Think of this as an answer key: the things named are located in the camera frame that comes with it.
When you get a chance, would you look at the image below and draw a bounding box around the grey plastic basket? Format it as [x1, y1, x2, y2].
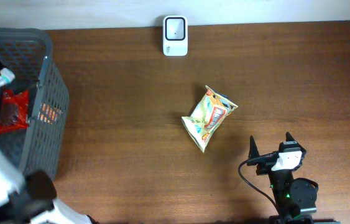
[0, 28, 70, 179]

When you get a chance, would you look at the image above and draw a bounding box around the teal tissue pack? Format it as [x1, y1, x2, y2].
[0, 68, 16, 87]

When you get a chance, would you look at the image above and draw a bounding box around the orange tissue pack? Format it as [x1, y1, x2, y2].
[39, 103, 61, 124]

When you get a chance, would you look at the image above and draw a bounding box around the red snack bag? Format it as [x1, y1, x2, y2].
[0, 90, 29, 134]

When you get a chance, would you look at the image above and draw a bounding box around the yellow chips bag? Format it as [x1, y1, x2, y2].
[181, 85, 238, 152]

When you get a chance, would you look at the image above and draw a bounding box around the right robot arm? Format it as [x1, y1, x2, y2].
[237, 132, 337, 224]

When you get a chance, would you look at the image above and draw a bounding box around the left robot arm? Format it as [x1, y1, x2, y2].
[0, 150, 97, 224]

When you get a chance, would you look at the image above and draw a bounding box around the white barcode scanner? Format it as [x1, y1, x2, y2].
[162, 15, 188, 57]

